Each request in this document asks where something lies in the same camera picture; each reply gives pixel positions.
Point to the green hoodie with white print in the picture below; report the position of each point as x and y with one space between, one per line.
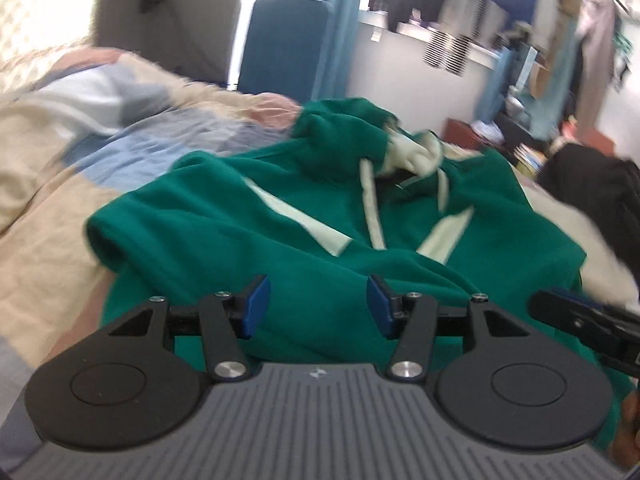
300 200

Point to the patchwork fleece blanket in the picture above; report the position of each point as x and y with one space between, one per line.
100 125

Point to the stack of books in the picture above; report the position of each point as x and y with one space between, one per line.
530 160

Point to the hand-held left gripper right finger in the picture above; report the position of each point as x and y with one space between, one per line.
380 305

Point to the black cloth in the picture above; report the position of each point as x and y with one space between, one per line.
590 185

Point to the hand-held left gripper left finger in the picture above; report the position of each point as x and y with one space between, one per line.
255 305

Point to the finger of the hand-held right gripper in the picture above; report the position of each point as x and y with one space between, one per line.
590 325

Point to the blue padded panel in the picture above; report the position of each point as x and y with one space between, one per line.
285 45

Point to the white crumpled cloth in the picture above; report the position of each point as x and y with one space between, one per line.
487 131

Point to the cream quilted headboard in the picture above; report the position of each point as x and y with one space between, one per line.
40 10

